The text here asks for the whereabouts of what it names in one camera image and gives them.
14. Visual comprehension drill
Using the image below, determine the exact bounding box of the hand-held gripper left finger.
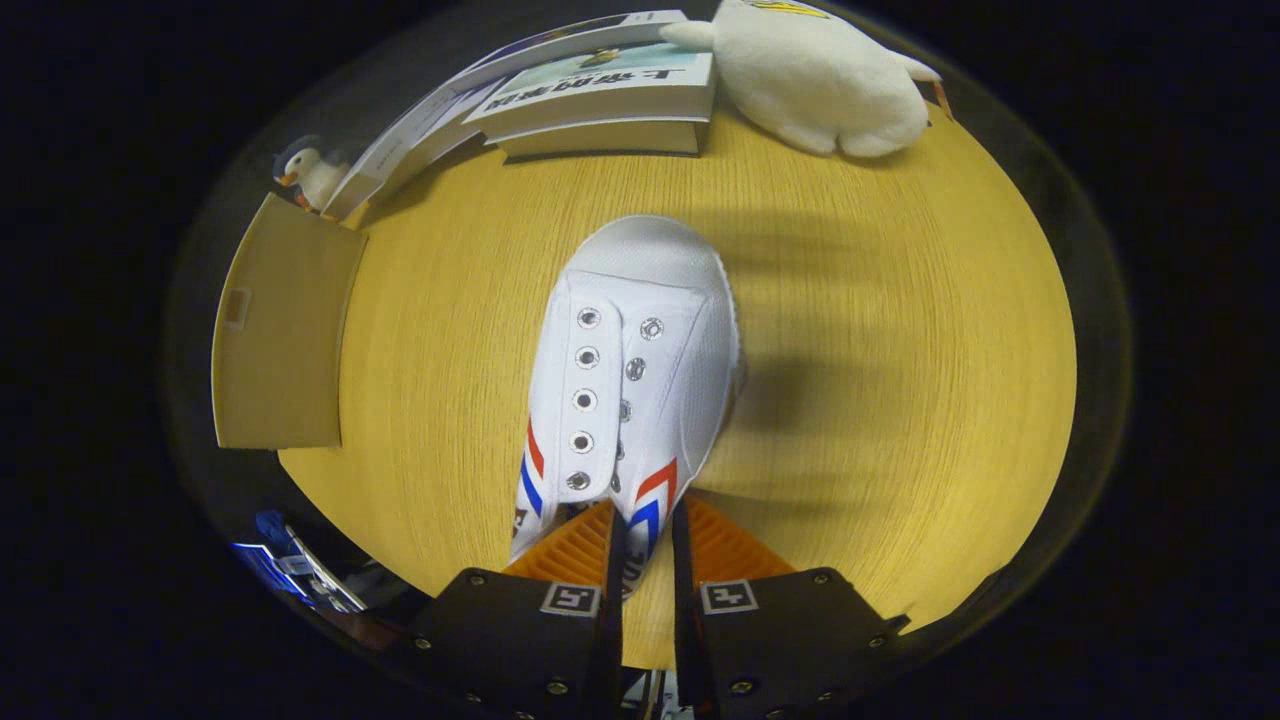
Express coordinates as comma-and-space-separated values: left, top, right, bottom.
410, 498, 626, 720

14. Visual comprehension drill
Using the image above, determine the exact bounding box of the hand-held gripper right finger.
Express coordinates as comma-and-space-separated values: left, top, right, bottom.
672, 495, 911, 720

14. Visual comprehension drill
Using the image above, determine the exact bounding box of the white striped canvas shoe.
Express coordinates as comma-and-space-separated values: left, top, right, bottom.
508, 214, 746, 601

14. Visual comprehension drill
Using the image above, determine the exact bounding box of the beige fabric storage box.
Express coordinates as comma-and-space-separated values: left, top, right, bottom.
211, 192, 369, 451

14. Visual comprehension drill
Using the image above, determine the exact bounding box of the white electronic device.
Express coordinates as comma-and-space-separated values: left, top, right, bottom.
280, 545, 367, 613

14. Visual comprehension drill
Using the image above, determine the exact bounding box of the lit computer screen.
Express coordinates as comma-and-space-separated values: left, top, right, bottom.
232, 540, 311, 606

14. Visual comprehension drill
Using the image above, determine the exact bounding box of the thick book with teal cover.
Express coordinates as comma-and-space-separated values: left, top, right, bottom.
462, 42, 717, 163

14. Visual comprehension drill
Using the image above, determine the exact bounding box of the white book with portrait cover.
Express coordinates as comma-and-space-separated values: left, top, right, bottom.
322, 75, 501, 223

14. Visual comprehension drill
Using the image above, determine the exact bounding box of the blue penguin plush toy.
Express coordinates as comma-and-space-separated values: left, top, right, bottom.
272, 135, 351, 216

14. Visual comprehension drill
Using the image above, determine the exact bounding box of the white duck plush toy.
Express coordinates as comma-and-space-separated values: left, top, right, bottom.
660, 0, 943, 159

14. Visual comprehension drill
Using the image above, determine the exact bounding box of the book with blue picture cover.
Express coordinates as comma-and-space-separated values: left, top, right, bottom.
445, 10, 691, 96

